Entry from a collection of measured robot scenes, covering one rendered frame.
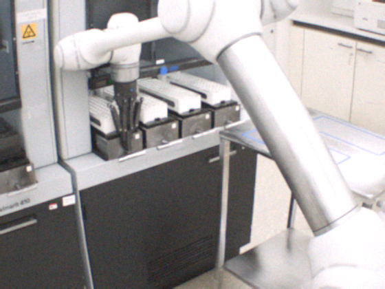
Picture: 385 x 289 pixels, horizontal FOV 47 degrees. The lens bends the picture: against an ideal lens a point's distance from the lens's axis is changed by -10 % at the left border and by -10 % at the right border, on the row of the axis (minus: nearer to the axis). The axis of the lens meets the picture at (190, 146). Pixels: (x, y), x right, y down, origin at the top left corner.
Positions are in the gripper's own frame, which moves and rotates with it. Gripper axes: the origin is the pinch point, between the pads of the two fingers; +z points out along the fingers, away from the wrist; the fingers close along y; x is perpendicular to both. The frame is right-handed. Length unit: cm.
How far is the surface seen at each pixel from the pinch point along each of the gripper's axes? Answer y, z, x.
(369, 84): -229, 28, -40
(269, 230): -91, 80, -13
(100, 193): 10.8, 17.0, -1.6
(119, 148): 2.4, 3.1, -1.5
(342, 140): -52, -2, 48
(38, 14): 25, -44, -10
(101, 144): 6.7, 1.6, -5.7
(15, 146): 36.6, -4.3, -9.1
